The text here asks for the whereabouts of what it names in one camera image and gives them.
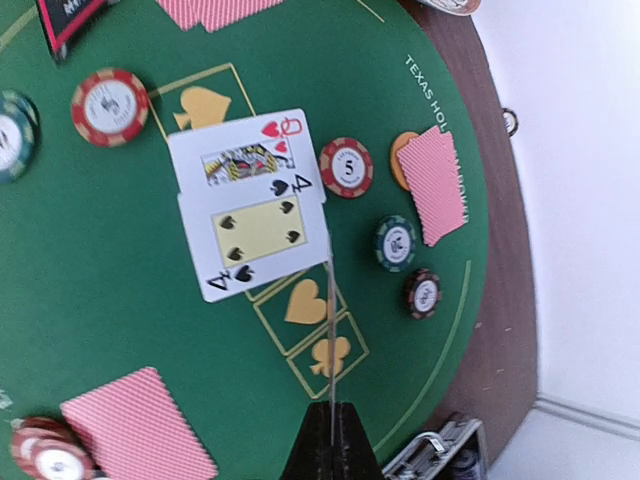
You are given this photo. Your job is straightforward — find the green twenty chips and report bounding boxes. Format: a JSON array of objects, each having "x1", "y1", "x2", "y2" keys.
[{"x1": 373, "y1": 214, "x2": 417, "y2": 273}]

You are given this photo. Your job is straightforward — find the queen of hearts card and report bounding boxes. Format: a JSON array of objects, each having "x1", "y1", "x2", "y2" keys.
[{"x1": 168, "y1": 109, "x2": 321, "y2": 192}]

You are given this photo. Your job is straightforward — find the red five chips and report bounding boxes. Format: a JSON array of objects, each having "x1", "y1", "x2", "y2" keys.
[
  {"x1": 9, "y1": 417, "x2": 96, "y2": 480},
  {"x1": 318, "y1": 137, "x2": 374, "y2": 199},
  {"x1": 71, "y1": 68, "x2": 150, "y2": 148}
]

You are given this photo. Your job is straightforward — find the four of spades card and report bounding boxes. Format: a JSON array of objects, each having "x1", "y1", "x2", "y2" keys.
[{"x1": 178, "y1": 173, "x2": 330, "y2": 303}]

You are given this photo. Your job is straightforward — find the dealt red-backed card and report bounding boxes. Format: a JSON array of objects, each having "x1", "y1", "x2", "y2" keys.
[{"x1": 201, "y1": 0, "x2": 283, "y2": 24}]

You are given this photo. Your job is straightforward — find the patterned ceramic saucer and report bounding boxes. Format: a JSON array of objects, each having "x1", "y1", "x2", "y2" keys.
[{"x1": 418, "y1": 0, "x2": 481, "y2": 17}]

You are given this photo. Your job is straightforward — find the round green poker mat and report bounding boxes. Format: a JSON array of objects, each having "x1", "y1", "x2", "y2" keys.
[{"x1": 1, "y1": 1, "x2": 489, "y2": 479}]

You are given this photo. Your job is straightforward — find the orange big blind button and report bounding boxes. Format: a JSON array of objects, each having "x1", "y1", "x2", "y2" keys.
[{"x1": 389, "y1": 131, "x2": 419, "y2": 191}]

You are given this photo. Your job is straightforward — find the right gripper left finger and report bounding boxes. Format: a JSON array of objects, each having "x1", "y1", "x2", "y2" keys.
[{"x1": 282, "y1": 401, "x2": 333, "y2": 480}]

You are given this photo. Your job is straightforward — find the hundred chips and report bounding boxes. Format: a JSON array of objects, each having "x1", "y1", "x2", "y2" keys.
[{"x1": 404, "y1": 268, "x2": 442, "y2": 320}]

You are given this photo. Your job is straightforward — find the aluminium poker chip case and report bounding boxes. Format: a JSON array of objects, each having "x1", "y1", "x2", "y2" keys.
[{"x1": 382, "y1": 413, "x2": 488, "y2": 480}]

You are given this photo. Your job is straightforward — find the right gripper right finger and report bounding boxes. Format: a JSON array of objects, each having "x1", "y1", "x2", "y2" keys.
[{"x1": 332, "y1": 402, "x2": 384, "y2": 480}]

